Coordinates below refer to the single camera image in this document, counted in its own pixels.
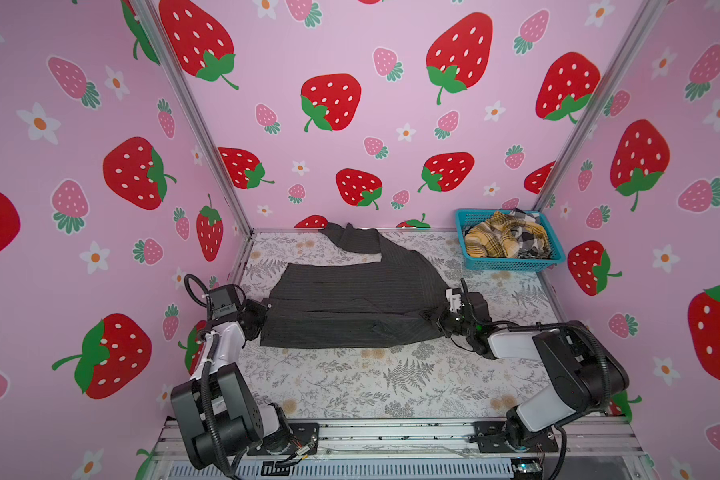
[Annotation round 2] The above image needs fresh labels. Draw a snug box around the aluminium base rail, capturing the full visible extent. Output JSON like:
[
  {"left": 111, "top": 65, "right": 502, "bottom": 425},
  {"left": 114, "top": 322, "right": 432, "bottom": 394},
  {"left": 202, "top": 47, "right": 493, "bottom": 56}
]
[{"left": 146, "top": 415, "right": 655, "bottom": 480}]

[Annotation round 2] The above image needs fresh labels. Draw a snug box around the grey white plaid shirt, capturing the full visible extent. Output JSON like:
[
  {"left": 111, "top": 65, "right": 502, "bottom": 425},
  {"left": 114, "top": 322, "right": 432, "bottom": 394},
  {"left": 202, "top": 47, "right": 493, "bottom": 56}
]
[{"left": 501, "top": 209, "right": 552, "bottom": 260}]

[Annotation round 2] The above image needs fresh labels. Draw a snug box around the yellow plaid shirt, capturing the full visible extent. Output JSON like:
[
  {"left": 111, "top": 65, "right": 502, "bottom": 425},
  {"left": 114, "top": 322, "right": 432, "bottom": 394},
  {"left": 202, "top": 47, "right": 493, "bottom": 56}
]
[{"left": 464, "top": 211, "right": 548, "bottom": 260}]

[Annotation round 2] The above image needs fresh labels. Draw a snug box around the aluminium frame post left corner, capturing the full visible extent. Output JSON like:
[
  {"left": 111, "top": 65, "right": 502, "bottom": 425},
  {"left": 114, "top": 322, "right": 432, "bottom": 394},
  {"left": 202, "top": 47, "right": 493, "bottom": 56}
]
[{"left": 133, "top": 0, "right": 254, "bottom": 239}]

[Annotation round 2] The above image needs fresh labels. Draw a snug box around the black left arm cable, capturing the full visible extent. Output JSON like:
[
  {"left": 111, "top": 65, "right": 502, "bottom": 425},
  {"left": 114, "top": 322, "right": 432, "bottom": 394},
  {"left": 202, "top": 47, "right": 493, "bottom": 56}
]
[{"left": 182, "top": 274, "right": 247, "bottom": 480}]

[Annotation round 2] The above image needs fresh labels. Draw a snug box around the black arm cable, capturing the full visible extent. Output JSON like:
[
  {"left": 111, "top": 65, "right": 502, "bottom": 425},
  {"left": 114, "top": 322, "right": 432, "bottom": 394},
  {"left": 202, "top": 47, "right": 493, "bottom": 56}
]
[
  {"left": 182, "top": 274, "right": 247, "bottom": 480},
  {"left": 458, "top": 278, "right": 613, "bottom": 480}
]

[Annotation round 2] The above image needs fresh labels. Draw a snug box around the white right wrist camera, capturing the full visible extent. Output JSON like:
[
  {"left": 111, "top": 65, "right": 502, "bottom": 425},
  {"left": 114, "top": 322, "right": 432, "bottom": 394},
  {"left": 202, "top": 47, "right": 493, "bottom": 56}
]
[{"left": 446, "top": 288, "right": 462, "bottom": 314}]

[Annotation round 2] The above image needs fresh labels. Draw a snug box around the aluminium frame post corner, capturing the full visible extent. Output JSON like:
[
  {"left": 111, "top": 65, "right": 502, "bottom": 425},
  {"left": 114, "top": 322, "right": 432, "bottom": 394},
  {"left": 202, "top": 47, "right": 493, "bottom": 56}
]
[
  {"left": 533, "top": 0, "right": 667, "bottom": 211},
  {"left": 133, "top": 0, "right": 254, "bottom": 239}
]

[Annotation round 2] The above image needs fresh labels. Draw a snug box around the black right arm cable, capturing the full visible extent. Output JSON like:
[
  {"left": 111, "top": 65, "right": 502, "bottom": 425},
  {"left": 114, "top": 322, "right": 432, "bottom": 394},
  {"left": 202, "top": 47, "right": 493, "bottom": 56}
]
[{"left": 458, "top": 278, "right": 613, "bottom": 480}]

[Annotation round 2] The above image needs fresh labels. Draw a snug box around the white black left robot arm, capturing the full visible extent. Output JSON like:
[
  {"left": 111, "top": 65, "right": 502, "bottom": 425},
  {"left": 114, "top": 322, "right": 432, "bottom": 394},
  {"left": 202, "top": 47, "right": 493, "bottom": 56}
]
[{"left": 171, "top": 274, "right": 293, "bottom": 479}]

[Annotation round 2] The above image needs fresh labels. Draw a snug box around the aluminium frame post right corner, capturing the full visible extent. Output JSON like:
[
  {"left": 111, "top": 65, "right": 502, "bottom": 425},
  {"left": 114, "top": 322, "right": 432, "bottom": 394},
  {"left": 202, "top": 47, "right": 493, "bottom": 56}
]
[{"left": 533, "top": 0, "right": 667, "bottom": 211}]

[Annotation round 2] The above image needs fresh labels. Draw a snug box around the dark grey pinstriped shirt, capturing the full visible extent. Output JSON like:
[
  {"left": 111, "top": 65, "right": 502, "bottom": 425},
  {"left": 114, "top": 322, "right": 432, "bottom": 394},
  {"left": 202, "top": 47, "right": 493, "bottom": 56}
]
[{"left": 260, "top": 223, "right": 448, "bottom": 349}]

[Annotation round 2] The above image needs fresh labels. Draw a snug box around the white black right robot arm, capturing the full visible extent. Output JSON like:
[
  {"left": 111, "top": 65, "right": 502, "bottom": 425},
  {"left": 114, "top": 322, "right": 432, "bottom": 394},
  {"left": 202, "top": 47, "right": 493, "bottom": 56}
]
[{"left": 421, "top": 286, "right": 630, "bottom": 451}]

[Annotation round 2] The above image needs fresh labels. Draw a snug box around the teal plastic basket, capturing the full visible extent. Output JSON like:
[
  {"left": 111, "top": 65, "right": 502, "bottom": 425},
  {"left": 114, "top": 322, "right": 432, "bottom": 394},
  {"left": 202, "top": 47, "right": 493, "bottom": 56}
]
[{"left": 454, "top": 208, "right": 565, "bottom": 272}]

